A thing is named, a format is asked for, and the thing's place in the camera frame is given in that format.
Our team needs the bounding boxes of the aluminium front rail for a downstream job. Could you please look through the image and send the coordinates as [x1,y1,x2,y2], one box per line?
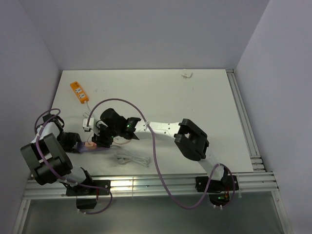
[22,172,279,200]

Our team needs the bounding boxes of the aluminium rail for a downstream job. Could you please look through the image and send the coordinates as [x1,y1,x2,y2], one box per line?
[226,69,293,234]
[22,172,279,200]

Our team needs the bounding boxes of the purple strip white cord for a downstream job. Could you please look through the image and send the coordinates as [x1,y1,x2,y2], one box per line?
[114,151,151,168]

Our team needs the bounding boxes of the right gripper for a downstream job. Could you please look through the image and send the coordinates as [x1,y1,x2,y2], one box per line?
[92,123,120,149]

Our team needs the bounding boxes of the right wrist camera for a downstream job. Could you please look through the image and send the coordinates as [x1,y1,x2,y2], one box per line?
[82,117,98,134]

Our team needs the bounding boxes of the purple power strip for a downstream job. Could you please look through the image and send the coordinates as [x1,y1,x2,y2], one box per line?
[77,142,109,153]

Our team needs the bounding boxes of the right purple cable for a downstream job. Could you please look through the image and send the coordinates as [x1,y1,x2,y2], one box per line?
[86,98,236,210]

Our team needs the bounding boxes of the thin pink wire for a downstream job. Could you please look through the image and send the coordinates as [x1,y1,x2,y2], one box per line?
[86,131,132,146]

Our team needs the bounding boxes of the small white plug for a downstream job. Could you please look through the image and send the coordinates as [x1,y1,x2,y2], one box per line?
[181,72,193,79]

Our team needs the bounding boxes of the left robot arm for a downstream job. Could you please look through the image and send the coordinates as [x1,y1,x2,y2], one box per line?
[20,112,95,195]

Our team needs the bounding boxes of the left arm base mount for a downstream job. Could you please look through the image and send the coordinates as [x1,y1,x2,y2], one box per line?
[64,180,111,211]

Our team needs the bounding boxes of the aluminium right rail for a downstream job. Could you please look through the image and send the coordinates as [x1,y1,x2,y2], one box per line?
[226,69,293,234]

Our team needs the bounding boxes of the purple cable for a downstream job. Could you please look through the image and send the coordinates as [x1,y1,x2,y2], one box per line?
[86,98,236,210]
[33,108,114,215]

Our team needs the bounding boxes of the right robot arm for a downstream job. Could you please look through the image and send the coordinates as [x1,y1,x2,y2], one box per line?
[89,108,219,174]

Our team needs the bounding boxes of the orange power strip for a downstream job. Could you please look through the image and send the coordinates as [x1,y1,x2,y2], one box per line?
[70,81,89,104]

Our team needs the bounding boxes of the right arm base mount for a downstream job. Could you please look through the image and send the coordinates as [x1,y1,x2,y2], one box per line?
[195,174,239,207]

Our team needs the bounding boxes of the small pink charger plug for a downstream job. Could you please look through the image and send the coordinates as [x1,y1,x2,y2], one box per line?
[84,141,97,150]

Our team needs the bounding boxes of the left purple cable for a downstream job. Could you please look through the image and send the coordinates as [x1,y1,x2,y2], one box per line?
[33,108,114,215]

